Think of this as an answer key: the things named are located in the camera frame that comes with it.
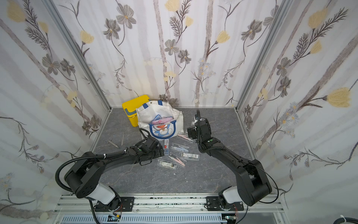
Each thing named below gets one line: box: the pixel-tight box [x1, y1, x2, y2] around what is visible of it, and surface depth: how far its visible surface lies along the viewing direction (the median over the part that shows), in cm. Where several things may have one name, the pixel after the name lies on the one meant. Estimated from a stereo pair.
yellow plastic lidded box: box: [122, 94, 150, 127], surface depth 102 cm
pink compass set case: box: [148, 114, 174, 126], surface depth 100 cm
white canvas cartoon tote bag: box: [136, 100, 185, 141], surface depth 100 cm
